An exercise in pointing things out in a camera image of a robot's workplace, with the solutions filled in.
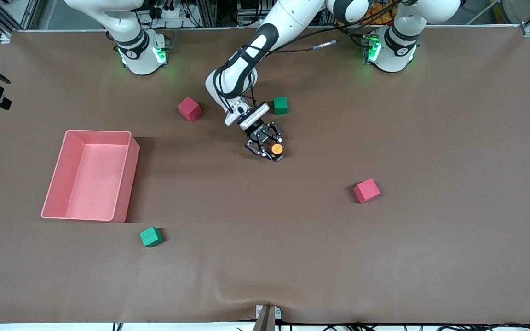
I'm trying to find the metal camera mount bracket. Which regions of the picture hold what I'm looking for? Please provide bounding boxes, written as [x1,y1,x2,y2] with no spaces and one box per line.
[255,305,282,331]

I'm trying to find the bag of orange objects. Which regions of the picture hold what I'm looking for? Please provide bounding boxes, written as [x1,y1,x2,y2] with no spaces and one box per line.
[367,2,393,26]

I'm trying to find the pink plastic bin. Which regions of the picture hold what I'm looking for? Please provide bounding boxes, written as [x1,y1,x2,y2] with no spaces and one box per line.
[41,130,140,223]

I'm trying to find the brown table cover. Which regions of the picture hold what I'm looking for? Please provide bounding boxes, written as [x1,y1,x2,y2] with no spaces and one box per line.
[0,26,530,325]

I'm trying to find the pink foam cube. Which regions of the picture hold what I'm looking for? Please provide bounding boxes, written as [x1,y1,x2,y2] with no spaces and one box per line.
[353,178,381,204]
[177,97,202,123]

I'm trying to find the white power strip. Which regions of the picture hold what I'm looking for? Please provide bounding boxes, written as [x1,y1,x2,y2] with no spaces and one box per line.
[154,4,184,20]

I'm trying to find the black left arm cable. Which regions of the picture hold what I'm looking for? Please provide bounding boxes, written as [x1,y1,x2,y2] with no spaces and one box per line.
[213,0,406,115]

